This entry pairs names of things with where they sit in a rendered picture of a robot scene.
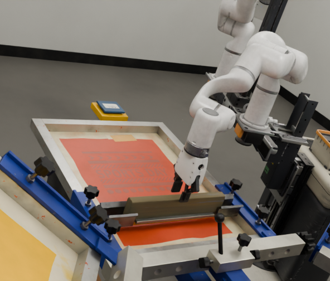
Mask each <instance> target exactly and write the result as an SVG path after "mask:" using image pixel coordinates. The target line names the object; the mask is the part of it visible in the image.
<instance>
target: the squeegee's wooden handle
mask: <svg viewBox="0 0 330 281"><path fill-rule="evenodd" d="M180 197H181V194H176V195H158V196H141V197H129V198H128V199H127V203H126V205H125V208H124V212H123V215H124V214H137V213H138V216H136V217H135V219H144V218H151V217H164V216H176V215H188V214H201V213H208V212H213V213H214V214H215V213H216V211H217V208H218V207H221V206H222V204H223V202H224V199H225V195H224V194H223V193H222V192H204V193H192V194H191V195H190V198H189V200H188V202H181V203H180V202H179V199H180Z"/></svg>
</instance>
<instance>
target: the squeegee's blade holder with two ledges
mask: <svg viewBox="0 0 330 281"><path fill-rule="evenodd" d="M214 215H215V214H214V213H213V212H208V213H201V214H188V215H176V216H164V217H151V218H144V219H135V223H136V224H146V223H153V222H164V221H176V220H188V219H199V218H206V217H214Z"/></svg>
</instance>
